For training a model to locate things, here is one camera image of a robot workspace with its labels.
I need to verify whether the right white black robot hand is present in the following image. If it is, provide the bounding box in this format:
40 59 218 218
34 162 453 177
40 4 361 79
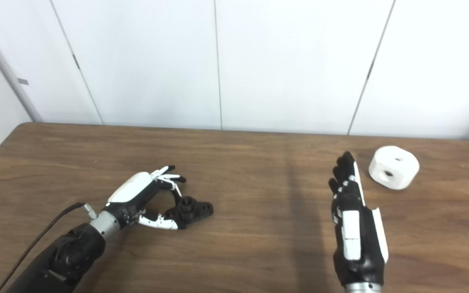
328 151 390 287

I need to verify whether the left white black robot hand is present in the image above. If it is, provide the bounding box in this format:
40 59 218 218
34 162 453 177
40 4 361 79
104 165 187 230

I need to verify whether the black plastic holder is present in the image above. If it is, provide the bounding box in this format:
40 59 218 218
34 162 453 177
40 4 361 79
164 197 214 229

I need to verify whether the round white plastic piece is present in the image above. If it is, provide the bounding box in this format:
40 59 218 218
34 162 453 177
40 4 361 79
368 146 420 190

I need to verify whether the grey wall corner trim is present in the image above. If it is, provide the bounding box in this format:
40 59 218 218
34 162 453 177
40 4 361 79
0 8 44 122

